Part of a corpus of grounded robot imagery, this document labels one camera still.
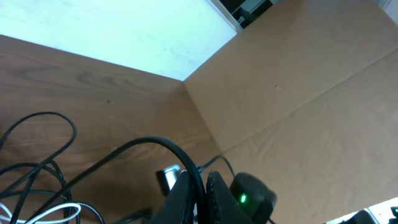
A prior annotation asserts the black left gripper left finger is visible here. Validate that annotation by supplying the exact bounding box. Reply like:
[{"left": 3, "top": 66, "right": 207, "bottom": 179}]
[{"left": 149, "top": 172, "right": 195, "bottom": 224}]

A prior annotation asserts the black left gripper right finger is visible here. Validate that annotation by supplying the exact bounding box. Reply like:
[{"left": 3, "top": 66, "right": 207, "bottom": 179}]
[{"left": 206, "top": 171, "right": 252, "bottom": 224}]

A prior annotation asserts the black usb cable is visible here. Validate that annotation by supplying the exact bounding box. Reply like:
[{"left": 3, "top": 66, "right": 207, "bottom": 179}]
[{"left": 24, "top": 136, "right": 208, "bottom": 224}]

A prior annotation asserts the white usb cable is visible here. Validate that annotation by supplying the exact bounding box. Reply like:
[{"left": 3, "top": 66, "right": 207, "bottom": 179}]
[{"left": 0, "top": 202, "right": 82, "bottom": 224}]

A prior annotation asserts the thin black cable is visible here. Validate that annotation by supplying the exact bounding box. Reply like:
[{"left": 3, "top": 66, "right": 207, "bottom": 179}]
[{"left": 0, "top": 111, "right": 106, "bottom": 224}]

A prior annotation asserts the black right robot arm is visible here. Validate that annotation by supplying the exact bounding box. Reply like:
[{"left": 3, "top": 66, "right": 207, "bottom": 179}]
[{"left": 229, "top": 172, "right": 277, "bottom": 224}]

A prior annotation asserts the brown cardboard panel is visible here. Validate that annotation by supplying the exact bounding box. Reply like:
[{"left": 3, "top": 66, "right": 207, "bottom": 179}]
[{"left": 185, "top": 0, "right": 397, "bottom": 223}]

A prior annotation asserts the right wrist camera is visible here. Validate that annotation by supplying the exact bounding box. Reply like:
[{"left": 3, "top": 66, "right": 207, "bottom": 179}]
[{"left": 155, "top": 164, "right": 182, "bottom": 197}]

